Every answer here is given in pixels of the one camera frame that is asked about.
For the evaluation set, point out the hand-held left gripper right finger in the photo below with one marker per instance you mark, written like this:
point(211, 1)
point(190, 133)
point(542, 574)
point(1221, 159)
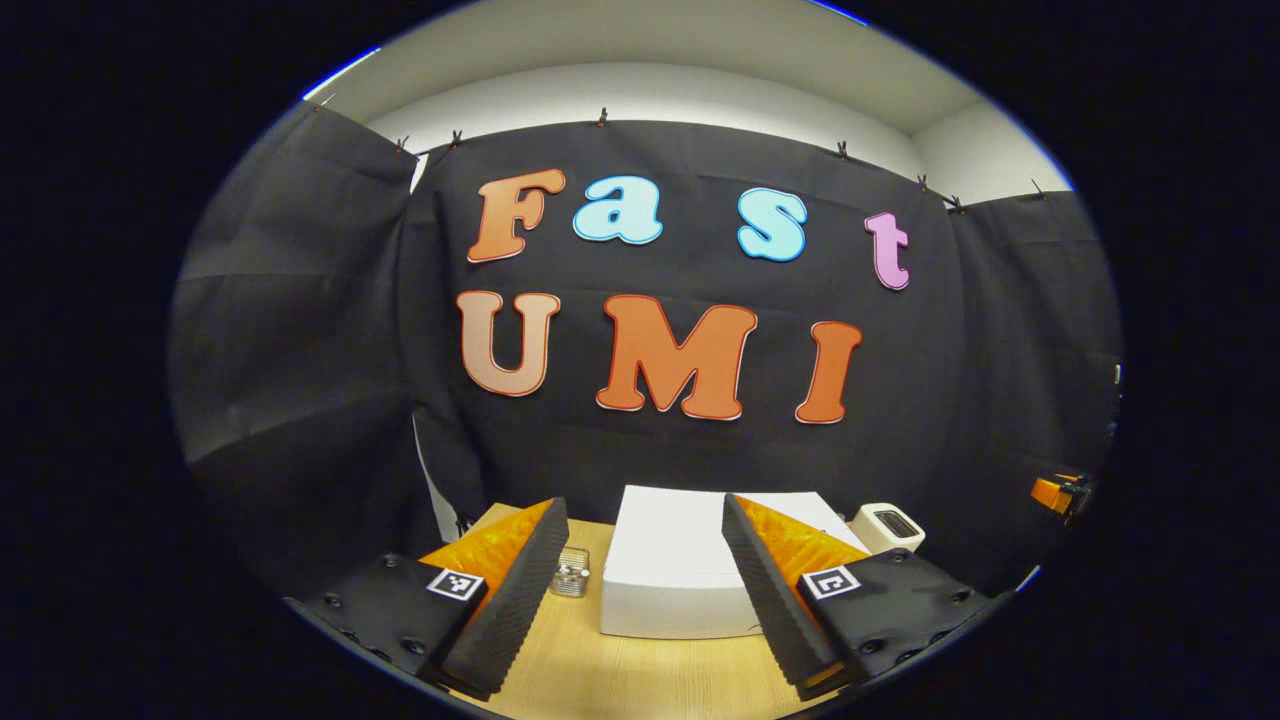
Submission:
point(770, 600)

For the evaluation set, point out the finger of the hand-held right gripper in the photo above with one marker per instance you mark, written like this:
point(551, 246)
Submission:
point(1046, 494)

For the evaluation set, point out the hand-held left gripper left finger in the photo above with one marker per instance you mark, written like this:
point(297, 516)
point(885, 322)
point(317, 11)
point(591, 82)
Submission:
point(520, 600)

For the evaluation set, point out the white microwave oven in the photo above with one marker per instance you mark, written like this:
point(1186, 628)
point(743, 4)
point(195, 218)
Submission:
point(660, 560)

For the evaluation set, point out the white toaster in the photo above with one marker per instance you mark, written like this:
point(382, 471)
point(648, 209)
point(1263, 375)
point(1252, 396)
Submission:
point(905, 543)

